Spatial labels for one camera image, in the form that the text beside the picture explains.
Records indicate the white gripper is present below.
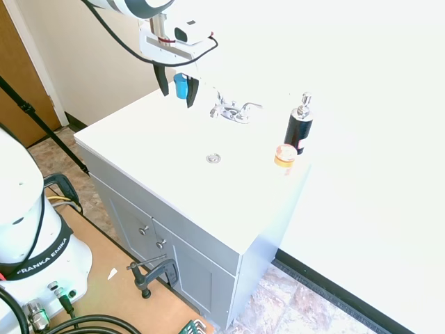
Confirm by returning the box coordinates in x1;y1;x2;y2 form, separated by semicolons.
139;28;204;109

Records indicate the chrome faucet spout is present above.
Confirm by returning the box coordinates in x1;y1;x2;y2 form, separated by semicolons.
209;90;251;125

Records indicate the black soap dispenser bottle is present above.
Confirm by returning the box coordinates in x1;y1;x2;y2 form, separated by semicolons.
283;91;314;156

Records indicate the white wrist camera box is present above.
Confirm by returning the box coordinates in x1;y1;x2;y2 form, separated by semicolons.
173;19;216;45

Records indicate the brown wooden door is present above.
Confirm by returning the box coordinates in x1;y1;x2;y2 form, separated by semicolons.
0;0;63;149

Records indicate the white sink countertop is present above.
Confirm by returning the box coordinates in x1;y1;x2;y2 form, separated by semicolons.
73;77;312;255

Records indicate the grey vanity cabinet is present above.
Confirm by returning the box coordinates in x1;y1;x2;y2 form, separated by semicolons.
75;144;312;331

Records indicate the blue plastic cup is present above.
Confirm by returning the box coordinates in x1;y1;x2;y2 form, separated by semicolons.
173;72;190;100

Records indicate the black thick cable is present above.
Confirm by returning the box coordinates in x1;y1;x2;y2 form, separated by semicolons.
0;288;143;334

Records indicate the wooden base board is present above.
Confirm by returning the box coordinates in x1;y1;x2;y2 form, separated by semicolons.
41;205;216;334

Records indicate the black tripod leg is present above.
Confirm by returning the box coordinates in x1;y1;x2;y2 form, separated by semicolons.
0;75;91;177

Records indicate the black metal c-clamp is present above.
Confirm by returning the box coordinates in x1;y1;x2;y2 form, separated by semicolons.
126;254;180;300

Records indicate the chrome cold water handle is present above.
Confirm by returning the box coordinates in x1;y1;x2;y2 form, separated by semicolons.
238;102;264;118

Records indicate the green hex key set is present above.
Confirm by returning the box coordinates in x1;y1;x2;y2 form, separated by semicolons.
179;319;207;334

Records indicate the orange pill bottle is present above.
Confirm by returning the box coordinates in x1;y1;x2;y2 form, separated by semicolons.
273;144;298;176

